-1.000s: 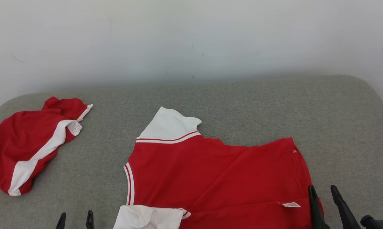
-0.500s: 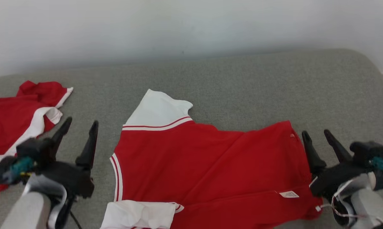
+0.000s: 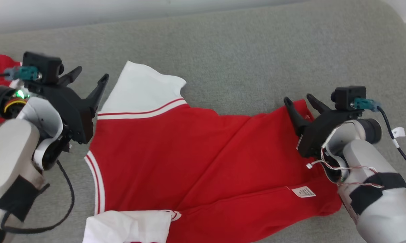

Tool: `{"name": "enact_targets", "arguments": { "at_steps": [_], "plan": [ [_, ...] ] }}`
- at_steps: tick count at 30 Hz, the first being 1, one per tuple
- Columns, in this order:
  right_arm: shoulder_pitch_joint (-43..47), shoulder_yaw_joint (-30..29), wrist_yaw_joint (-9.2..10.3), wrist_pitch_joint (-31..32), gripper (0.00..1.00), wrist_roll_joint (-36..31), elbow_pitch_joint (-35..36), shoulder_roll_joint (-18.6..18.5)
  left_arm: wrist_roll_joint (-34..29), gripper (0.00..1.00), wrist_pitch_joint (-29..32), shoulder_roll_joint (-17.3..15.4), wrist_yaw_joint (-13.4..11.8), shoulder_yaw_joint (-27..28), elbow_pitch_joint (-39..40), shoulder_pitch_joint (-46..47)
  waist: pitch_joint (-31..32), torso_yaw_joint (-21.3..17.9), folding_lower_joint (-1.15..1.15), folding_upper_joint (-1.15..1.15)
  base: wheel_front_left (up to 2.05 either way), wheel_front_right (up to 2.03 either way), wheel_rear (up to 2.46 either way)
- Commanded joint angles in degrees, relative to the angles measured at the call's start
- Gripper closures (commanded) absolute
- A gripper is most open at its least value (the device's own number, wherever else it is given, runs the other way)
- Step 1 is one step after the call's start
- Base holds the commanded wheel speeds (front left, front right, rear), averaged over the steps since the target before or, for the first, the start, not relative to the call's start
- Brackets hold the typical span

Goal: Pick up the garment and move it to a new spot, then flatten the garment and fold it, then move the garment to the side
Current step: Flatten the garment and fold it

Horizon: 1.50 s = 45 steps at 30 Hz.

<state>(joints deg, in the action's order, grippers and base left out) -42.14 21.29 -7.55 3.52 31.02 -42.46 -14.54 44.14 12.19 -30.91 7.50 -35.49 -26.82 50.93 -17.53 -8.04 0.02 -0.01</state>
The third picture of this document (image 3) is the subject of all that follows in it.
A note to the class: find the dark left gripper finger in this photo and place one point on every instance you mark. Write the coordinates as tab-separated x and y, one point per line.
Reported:
70	76
98	92

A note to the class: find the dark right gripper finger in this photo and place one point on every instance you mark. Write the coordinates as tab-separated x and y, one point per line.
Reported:
319	106
295	116

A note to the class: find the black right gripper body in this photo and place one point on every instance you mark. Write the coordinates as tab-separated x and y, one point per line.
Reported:
316	135

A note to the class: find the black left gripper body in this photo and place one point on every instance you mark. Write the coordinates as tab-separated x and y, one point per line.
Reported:
75	114

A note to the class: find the red shirt with white sleeves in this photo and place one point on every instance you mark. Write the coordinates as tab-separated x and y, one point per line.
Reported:
189	152

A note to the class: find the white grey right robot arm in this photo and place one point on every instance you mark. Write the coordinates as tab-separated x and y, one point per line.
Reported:
385	209

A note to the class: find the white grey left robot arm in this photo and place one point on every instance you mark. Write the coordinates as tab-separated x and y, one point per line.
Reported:
7	152

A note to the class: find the grey fabric sofa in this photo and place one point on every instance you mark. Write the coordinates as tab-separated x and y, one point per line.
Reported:
240	50

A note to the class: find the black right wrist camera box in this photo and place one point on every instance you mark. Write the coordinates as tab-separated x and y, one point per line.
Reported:
348	98

